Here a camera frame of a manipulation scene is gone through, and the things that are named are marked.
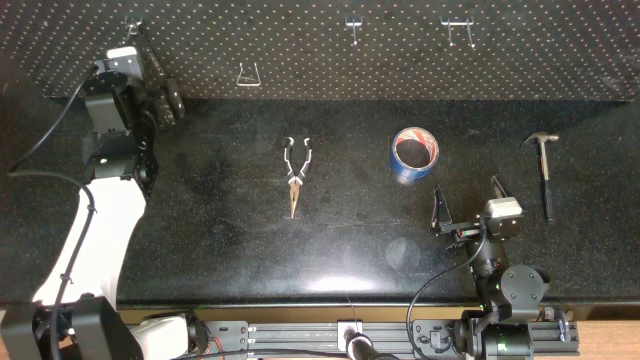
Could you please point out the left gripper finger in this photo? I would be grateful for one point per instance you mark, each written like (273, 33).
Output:
(167, 97)

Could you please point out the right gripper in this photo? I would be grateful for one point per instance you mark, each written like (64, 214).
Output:
(502, 229)

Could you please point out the roll of blue tape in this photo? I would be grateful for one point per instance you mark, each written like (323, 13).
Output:
(401, 169)

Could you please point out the pliers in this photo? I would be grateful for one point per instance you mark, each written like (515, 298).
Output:
(296, 192)

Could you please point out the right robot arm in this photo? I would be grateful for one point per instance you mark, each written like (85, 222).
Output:
(522, 290)

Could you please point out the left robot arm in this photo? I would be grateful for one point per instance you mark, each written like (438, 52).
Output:
(107, 225)

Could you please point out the black pegboard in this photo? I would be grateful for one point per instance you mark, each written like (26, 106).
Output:
(300, 50)

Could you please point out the hammer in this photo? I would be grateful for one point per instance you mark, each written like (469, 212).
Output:
(544, 160)

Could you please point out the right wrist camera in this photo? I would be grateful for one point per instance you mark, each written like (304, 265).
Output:
(502, 207)

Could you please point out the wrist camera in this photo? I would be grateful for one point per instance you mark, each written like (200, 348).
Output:
(502, 207)
(122, 54)

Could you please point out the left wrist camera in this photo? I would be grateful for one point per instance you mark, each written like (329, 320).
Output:
(122, 54)

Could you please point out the mounting rail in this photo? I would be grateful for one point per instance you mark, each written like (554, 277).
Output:
(300, 337)

